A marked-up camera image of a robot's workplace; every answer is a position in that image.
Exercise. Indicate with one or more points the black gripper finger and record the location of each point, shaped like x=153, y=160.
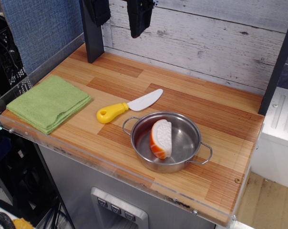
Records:
x=139, y=13
x=100, y=11

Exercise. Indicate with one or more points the yellow handled toy knife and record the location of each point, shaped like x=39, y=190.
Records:
x=109, y=113

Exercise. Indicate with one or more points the small steel pot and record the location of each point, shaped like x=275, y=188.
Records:
x=186, y=142

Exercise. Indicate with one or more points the blue fabric partition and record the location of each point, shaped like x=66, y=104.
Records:
x=45, y=31

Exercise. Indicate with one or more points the green folded cloth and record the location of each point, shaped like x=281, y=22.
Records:
x=48, y=104

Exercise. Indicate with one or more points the orange white toy food slice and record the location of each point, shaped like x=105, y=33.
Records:
x=161, y=139

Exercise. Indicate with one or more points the white ribbed appliance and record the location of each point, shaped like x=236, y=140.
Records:
x=270, y=157

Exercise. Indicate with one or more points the steel cabinet control panel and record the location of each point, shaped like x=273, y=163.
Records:
x=114, y=213

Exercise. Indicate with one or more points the dark left post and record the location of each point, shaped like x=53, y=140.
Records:
x=92, y=35

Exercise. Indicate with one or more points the dark post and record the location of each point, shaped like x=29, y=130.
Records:
x=92, y=35
x=275, y=77

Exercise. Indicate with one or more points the dark right post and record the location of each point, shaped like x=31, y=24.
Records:
x=275, y=77

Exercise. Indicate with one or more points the clear acrylic guard rail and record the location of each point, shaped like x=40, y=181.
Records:
x=83, y=153

